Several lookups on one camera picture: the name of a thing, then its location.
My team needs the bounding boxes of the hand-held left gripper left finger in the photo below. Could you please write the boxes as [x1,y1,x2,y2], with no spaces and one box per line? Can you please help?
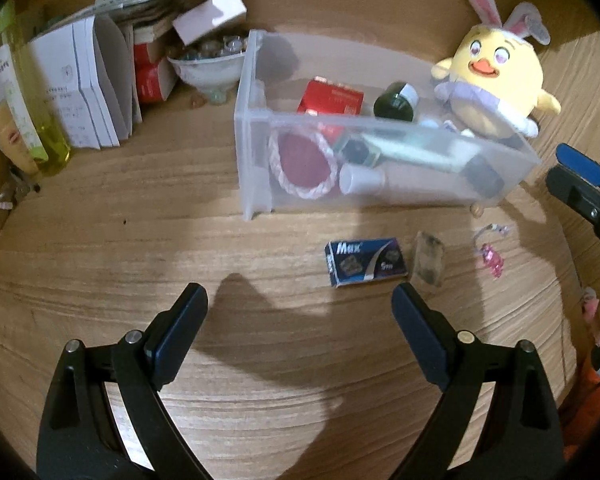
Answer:
[36,282,216,480]

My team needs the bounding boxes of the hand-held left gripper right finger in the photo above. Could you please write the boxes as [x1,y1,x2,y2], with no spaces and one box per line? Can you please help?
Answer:
[390,282,566,480]

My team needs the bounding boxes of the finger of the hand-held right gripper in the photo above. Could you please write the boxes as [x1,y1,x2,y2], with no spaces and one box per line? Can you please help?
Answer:
[546,142,600,261]

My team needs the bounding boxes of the clear plastic storage bin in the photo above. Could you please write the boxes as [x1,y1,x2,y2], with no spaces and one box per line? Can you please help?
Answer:
[234,30,543,222]

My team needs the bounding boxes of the red cardboard box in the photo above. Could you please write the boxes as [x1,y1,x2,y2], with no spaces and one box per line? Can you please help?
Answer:
[297,77,365,117]

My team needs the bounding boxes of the person's orange clothing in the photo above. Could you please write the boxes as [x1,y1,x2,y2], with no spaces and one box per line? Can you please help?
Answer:
[562,350,600,463]

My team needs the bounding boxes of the small clear packet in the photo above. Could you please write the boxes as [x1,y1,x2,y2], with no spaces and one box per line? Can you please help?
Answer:
[411,231,446,288]

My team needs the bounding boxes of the blue staple box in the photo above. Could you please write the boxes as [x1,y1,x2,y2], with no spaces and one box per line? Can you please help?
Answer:
[325,236,409,289]

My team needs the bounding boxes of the pink charm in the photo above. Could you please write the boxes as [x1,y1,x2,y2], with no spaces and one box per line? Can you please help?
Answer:
[480,242,506,279]

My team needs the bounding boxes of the small beaded charm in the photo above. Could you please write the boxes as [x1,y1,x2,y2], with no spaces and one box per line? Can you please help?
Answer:
[472,223,512,242]

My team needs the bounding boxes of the yellow chick plush toy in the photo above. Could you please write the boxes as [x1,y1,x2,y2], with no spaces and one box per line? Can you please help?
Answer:
[430,0,563,140]

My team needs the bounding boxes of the white tube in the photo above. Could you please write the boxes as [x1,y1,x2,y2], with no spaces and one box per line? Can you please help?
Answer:
[375,132,481,172]

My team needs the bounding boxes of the small black jar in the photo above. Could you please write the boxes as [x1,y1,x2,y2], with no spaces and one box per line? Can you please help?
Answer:
[340,137,382,168]

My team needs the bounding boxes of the dark green bottle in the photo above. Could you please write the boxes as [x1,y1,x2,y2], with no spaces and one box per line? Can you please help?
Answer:
[373,82,419,122]

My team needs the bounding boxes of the folded white papers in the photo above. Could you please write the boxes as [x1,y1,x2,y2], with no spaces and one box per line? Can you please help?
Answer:
[27,14,144,152]

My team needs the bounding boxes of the doll face mask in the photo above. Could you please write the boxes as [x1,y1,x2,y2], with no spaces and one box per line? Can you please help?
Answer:
[0,100,47,174]

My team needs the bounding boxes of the red and white carton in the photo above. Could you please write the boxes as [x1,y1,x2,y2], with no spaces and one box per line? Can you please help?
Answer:
[132,40,179,106]

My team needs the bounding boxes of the yellow-green plastic bottle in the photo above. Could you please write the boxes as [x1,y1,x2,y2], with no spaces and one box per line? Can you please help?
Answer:
[0,0,72,177]

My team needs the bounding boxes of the open white cardboard box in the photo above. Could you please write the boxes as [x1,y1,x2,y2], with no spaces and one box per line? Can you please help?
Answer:
[172,0,249,46]

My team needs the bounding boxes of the round pink rope-edged mirror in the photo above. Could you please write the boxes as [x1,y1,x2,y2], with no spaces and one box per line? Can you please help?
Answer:
[267,127,339,199]

